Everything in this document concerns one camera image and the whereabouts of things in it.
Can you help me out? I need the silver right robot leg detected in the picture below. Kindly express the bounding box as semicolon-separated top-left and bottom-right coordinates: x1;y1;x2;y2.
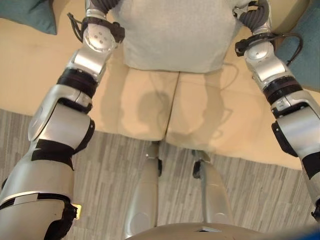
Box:
191;149;235;226

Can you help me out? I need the silver left robot leg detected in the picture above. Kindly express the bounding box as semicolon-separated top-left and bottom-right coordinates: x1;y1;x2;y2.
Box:
123;141;164;239

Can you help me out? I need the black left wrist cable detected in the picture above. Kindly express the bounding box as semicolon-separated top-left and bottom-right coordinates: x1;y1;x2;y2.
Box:
66;12;85;44

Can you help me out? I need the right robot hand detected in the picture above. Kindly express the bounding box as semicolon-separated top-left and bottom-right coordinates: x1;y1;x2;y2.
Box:
233;0;273;34

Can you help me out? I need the beige sofa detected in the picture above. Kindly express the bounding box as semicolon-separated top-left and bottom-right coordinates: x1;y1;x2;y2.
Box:
0;0;320;171

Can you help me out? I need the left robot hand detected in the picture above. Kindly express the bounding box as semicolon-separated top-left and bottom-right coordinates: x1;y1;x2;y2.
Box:
84;0;119;15

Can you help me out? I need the teal cushion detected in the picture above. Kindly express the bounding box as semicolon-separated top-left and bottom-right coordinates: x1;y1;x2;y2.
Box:
274;3;320;91
0;0;58;36

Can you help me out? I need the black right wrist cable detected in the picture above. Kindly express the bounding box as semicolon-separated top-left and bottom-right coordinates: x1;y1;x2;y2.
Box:
273;32;304;66

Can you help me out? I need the silver robot torso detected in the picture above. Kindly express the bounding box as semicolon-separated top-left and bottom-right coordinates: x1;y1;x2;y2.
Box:
124;222;285;240

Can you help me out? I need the silver robot leg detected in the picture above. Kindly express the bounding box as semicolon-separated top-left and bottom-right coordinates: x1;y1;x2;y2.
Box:
191;149;235;226
123;141;164;239

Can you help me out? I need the light grey cushion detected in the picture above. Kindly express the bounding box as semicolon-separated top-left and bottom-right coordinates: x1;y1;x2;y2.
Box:
109;0;251;74

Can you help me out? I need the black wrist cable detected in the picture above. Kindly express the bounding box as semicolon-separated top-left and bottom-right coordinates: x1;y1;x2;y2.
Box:
273;32;304;66
66;12;85;44

